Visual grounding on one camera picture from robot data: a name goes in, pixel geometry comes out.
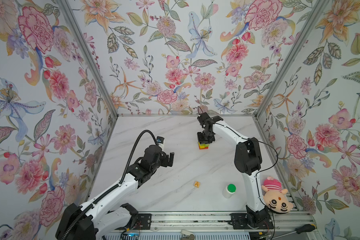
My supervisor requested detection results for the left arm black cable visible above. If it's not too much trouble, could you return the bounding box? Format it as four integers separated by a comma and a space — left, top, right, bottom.
59, 129, 158, 240

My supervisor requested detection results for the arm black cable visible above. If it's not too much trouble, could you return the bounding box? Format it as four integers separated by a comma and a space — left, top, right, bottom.
218, 121, 279, 211
59, 129, 158, 240

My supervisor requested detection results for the pink plush toy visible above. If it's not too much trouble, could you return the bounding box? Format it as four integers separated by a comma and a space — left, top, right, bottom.
261, 176, 293, 214

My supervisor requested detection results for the wood cube letter A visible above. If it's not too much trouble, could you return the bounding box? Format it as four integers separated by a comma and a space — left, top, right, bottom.
194, 181, 201, 188

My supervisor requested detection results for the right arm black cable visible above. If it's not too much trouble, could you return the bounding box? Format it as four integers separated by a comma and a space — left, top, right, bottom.
218, 121, 279, 211

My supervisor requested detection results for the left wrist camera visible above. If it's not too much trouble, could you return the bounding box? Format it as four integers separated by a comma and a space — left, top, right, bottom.
156, 136, 165, 149

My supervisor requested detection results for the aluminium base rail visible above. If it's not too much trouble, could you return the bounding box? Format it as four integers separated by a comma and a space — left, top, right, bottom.
61, 210, 319, 233

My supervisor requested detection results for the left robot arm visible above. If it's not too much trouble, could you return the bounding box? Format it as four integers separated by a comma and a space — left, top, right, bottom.
55, 145, 175, 240

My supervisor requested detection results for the white bottle green cap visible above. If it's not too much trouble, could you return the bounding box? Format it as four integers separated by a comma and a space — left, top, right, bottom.
223, 184, 237, 199

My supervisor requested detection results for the black handled screwdriver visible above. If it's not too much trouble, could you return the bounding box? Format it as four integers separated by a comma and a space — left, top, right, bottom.
271, 224, 317, 240

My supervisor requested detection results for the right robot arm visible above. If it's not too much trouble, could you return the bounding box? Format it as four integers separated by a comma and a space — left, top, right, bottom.
197, 113, 268, 229

